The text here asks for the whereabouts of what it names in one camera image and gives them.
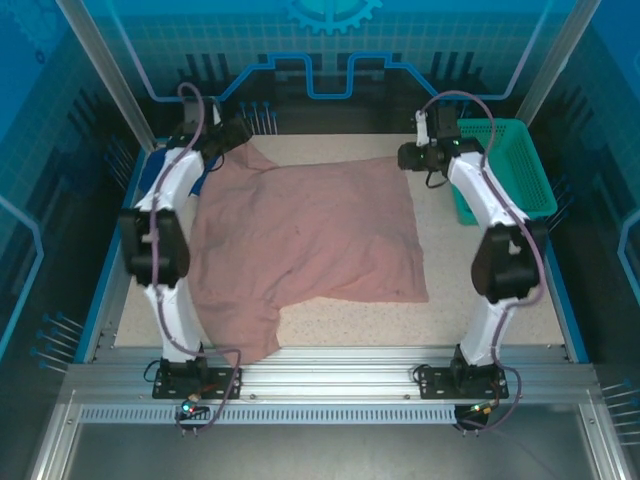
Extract pink t-shirt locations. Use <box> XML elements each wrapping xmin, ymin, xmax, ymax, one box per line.
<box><xmin>188</xmin><ymin>142</ymin><xmax>431</xmax><ymax>366</ymax></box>

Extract blue folded t-shirt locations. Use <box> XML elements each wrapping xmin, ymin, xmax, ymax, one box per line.
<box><xmin>139</xmin><ymin>148</ymin><xmax>222</xmax><ymax>199</ymax></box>

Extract teal plastic mesh basket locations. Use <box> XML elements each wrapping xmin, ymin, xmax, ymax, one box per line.
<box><xmin>452</xmin><ymin>118</ymin><xmax>560</xmax><ymax>226</ymax></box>

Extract grey metal shelf plate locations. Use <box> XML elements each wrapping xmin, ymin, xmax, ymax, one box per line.
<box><xmin>63</xmin><ymin>422</ymin><xmax>599</xmax><ymax>480</ymax></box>

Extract aluminium side profile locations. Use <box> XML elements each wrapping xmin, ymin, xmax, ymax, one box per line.
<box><xmin>27</xmin><ymin>394</ymin><xmax>84</xmax><ymax>480</ymax></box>
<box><xmin>579</xmin><ymin>402</ymin><xmax>629</xmax><ymax>480</ymax></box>

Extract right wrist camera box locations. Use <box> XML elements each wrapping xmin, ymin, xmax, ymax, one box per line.
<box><xmin>411</xmin><ymin>108</ymin><xmax>432</xmax><ymax>150</ymax></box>

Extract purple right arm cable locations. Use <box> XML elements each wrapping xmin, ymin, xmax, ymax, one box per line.
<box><xmin>416</xmin><ymin>89</ymin><xmax>546</xmax><ymax>437</ymax></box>

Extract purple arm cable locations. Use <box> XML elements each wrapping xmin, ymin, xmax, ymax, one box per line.
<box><xmin>416</xmin><ymin>89</ymin><xmax>546</xmax><ymax>437</ymax></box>
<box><xmin>151</xmin><ymin>82</ymin><xmax>245</xmax><ymax>437</ymax></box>

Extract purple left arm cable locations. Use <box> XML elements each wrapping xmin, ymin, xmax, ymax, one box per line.
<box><xmin>151</xmin><ymin>82</ymin><xmax>245</xmax><ymax>437</ymax></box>

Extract aluminium frame post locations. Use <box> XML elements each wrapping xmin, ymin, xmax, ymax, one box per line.
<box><xmin>513</xmin><ymin>0</ymin><xmax>606</xmax><ymax>124</ymax></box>
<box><xmin>55</xmin><ymin>0</ymin><xmax>159</xmax><ymax>150</ymax></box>

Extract aluminium rail beam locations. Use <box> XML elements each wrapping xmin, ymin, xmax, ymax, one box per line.
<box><xmin>62</xmin><ymin>343</ymin><xmax>604</xmax><ymax>407</ymax></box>

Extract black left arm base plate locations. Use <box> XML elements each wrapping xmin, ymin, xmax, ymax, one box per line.
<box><xmin>152</xmin><ymin>367</ymin><xmax>245</xmax><ymax>401</ymax></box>

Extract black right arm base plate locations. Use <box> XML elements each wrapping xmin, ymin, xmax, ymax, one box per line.
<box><xmin>414</xmin><ymin>366</ymin><xmax>509</xmax><ymax>400</ymax></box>

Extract cable connector with green light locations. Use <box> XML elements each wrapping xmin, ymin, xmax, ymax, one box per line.
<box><xmin>175</xmin><ymin>394</ymin><xmax>211</xmax><ymax>421</ymax></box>
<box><xmin>455</xmin><ymin>401</ymin><xmax>501</xmax><ymax>419</ymax></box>

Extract white slotted cable duct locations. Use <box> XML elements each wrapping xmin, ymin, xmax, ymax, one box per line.
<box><xmin>77</xmin><ymin>405</ymin><xmax>459</xmax><ymax>425</ymax></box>

